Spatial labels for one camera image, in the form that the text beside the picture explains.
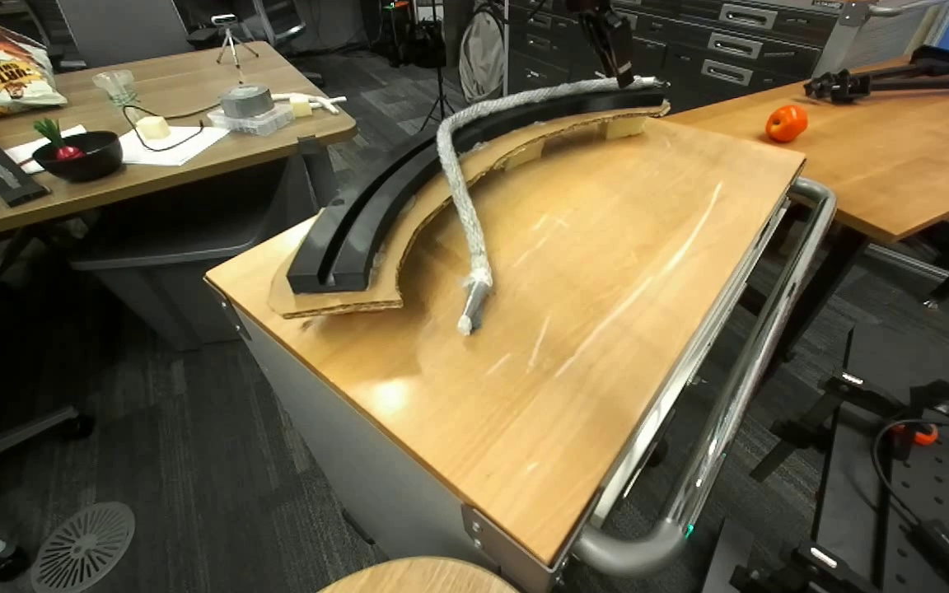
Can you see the chrome cart handle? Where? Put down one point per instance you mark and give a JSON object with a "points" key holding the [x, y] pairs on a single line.
{"points": [[644, 554]]}

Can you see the white floor fan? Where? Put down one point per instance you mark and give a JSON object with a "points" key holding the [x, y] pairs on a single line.
{"points": [[83, 549]]}

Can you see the black bowl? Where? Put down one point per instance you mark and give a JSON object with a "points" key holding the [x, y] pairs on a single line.
{"points": [[83, 156]]}

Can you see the wooden desk right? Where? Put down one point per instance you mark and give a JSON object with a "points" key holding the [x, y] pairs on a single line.
{"points": [[885, 161]]}

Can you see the grey round device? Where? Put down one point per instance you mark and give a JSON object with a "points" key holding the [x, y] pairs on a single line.
{"points": [[248, 109]]}

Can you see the wooden desk left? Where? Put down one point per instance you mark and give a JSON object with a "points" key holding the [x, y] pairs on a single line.
{"points": [[175, 88]]}

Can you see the wooden desk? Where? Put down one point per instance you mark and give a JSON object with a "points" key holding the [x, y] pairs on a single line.
{"points": [[885, 161], [175, 88]]}

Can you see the grey cart cabinet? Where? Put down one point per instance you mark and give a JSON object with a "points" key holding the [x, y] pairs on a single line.
{"points": [[383, 488]]}

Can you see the orange ball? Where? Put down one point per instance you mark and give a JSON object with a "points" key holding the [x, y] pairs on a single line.
{"points": [[785, 124]]}

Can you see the black stand with orange clamp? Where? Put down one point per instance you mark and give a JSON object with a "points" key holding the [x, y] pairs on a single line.
{"points": [[885, 496]]}

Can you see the black tool on desk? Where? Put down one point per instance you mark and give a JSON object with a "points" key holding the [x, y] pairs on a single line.
{"points": [[925, 71]]}

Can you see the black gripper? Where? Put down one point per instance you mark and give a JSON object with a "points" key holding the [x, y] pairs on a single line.
{"points": [[606, 36]]}

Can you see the round wooden stool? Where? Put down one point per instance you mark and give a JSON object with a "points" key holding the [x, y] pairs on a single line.
{"points": [[423, 576]]}

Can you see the office chair base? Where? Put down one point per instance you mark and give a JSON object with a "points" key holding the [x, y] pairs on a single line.
{"points": [[16, 446]]}

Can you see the chips bag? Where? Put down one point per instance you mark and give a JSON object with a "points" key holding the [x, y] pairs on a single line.
{"points": [[23, 75]]}

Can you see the curved black board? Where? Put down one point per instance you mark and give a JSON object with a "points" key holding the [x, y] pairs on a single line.
{"points": [[346, 234]]}

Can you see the grey drawer cabinet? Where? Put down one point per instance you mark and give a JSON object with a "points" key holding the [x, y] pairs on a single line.
{"points": [[714, 50]]}

